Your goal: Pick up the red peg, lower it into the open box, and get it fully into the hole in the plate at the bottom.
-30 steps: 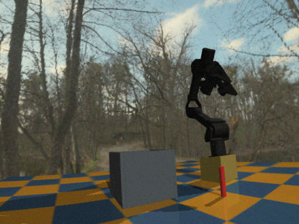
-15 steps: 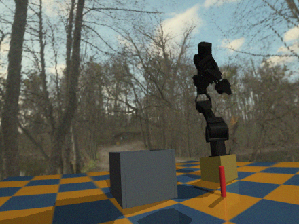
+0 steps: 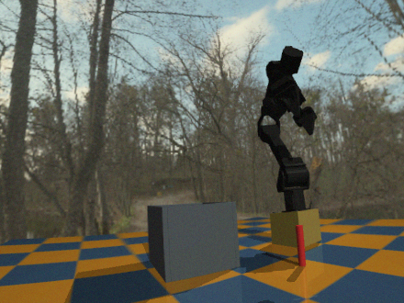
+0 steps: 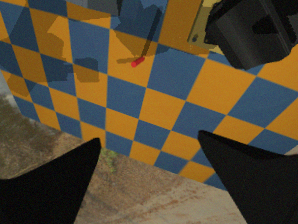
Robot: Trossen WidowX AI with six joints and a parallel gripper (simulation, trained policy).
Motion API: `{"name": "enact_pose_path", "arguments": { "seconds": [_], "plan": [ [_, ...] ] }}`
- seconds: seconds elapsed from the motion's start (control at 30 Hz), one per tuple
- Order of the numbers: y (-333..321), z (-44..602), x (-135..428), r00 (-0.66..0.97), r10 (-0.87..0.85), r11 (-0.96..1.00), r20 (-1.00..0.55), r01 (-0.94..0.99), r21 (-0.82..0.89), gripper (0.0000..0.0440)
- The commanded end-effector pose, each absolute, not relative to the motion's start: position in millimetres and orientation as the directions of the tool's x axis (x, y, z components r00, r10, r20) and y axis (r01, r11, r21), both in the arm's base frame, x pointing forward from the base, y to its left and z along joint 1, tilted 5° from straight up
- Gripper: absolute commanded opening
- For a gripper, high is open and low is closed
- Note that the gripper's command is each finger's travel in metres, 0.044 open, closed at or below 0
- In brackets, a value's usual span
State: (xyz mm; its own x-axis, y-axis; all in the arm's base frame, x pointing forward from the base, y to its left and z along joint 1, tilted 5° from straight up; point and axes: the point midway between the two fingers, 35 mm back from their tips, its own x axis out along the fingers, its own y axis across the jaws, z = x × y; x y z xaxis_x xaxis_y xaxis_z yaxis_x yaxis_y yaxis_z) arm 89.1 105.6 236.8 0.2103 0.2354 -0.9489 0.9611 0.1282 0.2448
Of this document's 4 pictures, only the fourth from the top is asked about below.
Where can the red peg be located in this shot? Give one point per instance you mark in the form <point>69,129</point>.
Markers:
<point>136,62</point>

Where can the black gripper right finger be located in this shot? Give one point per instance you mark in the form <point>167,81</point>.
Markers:
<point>263,184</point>

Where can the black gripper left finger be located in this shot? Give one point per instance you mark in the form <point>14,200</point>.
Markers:
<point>53,192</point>

